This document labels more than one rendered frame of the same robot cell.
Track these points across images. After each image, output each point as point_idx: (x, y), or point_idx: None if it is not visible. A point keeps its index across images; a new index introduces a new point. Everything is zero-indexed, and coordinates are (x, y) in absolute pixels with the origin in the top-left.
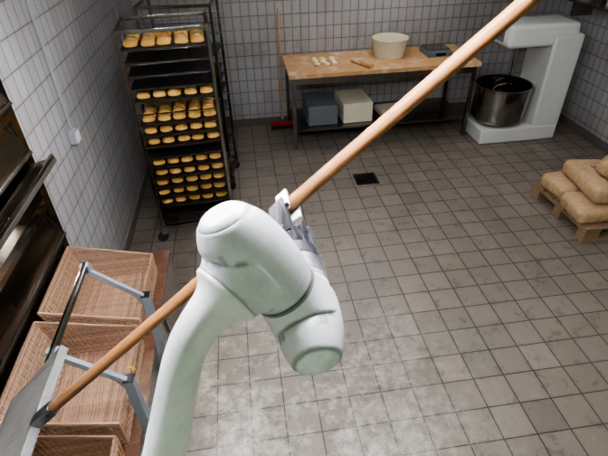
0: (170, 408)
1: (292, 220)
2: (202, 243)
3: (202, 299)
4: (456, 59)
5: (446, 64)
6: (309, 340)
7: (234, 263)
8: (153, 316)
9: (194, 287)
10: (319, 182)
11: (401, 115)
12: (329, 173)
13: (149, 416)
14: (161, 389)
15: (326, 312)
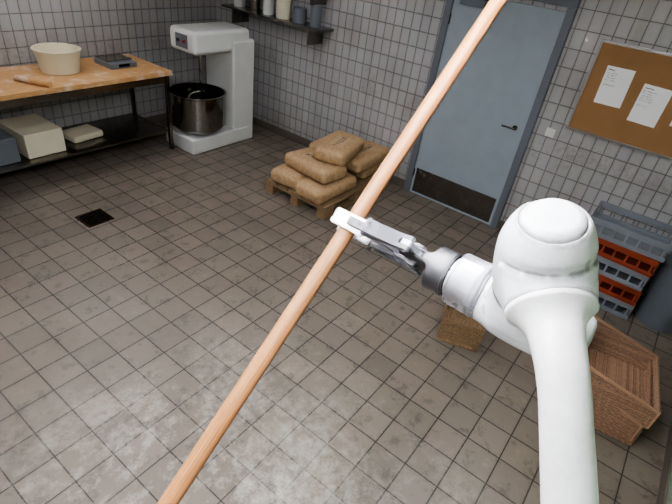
0: (595, 458)
1: (366, 238)
2: (568, 254)
3: (572, 319)
4: (475, 40)
5: (468, 45)
6: (590, 322)
7: (593, 263)
8: (204, 446)
9: (260, 373)
10: (383, 187)
11: (441, 100)
12: (391, 174)
13: (566, 489)
14: (583, 444)
15: None
